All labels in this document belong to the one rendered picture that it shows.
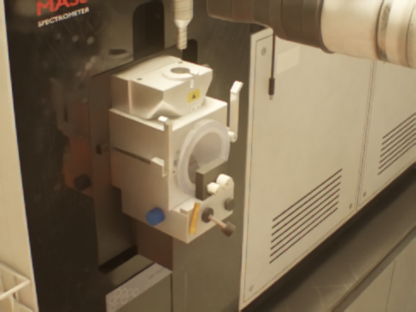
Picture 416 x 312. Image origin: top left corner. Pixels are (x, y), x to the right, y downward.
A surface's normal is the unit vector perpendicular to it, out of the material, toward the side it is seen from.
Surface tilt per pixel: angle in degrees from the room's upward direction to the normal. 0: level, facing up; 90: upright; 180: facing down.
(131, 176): 90
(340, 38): 109
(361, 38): 103
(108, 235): 90
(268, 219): 90
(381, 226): 0
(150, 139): 90
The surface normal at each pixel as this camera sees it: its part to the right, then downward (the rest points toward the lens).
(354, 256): 0.01, -0.89
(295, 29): -0.53, 0.72
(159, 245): -0.63, 0.35
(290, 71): 0.78, 0.29
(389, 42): -0.57, 0.55
